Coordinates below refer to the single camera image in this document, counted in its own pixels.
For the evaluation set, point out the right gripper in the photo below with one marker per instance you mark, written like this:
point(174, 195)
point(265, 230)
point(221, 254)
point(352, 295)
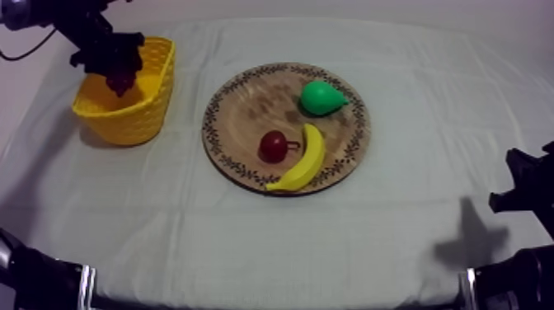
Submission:
point(530, 186)

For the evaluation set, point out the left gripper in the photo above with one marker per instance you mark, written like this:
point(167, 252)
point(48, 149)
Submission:
point(110, 52)

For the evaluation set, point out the purple toy grapes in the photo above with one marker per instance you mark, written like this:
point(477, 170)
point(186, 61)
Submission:
point(120, 82)

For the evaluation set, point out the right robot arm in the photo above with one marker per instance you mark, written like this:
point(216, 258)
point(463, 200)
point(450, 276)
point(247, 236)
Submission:
point(519, 277)

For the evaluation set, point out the yellow plastic basket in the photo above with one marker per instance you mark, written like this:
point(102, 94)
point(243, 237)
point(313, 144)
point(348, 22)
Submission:
point(130, 108)

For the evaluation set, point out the round wooden board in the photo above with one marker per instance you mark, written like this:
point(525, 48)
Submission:
point(259, 108)

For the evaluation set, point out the silver metal bar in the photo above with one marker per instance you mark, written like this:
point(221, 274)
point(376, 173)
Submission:
point(466, 289)
point(85, 286)

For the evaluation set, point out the small red fruit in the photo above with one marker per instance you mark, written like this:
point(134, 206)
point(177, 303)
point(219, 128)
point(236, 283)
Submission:
point(273, 146)

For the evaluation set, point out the green toy pear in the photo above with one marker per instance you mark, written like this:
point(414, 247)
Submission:
point(321, 98)

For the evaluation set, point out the yellow toy banana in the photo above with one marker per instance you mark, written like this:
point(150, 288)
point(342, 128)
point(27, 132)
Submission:
point(308, 162)

